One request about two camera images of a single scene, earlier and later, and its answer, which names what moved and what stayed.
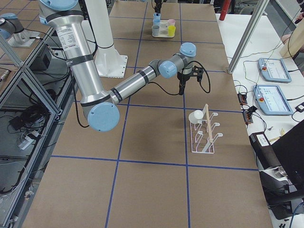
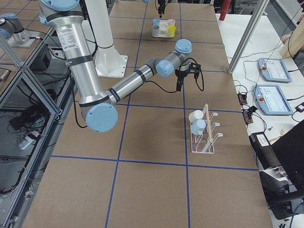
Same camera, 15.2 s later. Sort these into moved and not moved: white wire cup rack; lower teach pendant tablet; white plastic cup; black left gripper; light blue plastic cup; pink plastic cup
Moved: light blue plastic cup; black left gripper
Not moved: lower teach pendant tablet; white wire cup rack; pink plastic cup; white plastic cup
